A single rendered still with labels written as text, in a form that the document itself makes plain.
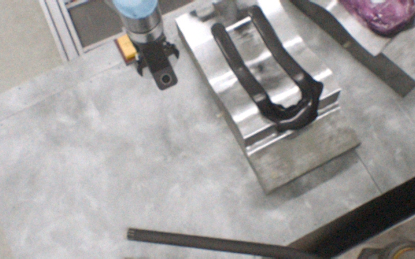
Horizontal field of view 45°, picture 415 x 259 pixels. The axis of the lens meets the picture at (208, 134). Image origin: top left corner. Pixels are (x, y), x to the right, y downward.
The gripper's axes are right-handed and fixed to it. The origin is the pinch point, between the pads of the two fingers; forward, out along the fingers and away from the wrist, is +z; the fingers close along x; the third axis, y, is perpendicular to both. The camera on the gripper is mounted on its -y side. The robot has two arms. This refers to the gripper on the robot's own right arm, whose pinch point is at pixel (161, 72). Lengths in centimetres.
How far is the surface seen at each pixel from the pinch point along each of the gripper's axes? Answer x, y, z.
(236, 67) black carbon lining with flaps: -17.8, -4.5, 7.2
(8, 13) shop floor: 43, 99, 95
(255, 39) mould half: -25.6, -0.3, 6.5
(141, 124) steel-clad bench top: 9.9, -4.2, 15.0
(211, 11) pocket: -19.8, 13.0, 8.7
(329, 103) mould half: -33.6, -23.6, 7.5
